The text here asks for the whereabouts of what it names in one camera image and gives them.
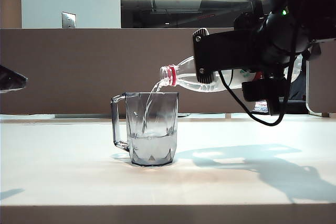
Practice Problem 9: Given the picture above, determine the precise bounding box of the clear grey faceted mug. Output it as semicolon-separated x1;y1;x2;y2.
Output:
111;92;180;167

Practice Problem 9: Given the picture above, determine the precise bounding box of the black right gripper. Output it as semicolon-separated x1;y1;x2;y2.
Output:
234;0;322;116

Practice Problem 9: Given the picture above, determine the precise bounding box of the brown partition panel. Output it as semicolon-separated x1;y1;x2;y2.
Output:
0;27;310;116

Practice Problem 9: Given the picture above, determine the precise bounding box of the aluminium table edge strip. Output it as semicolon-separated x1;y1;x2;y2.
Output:
54;113;190;119

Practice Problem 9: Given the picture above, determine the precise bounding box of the blue red patterned package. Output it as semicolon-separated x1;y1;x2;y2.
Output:
252;100;269;113

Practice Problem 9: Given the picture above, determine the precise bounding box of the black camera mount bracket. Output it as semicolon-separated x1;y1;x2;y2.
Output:
192;28;263;78

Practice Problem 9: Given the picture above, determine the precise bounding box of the metal wall switch plate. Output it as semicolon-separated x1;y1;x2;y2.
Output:
61;11;77;29

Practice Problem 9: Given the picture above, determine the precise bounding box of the clear water bottle red ring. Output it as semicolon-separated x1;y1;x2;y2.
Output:
159;55;301;93

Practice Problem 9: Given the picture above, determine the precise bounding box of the brown partition with white trim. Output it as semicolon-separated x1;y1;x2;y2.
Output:
305;40;336;118

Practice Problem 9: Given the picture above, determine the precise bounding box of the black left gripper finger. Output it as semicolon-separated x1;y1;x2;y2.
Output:
0;65;28;94

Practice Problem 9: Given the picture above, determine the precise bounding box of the black camera cable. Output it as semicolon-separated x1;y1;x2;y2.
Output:
218;48;299;127

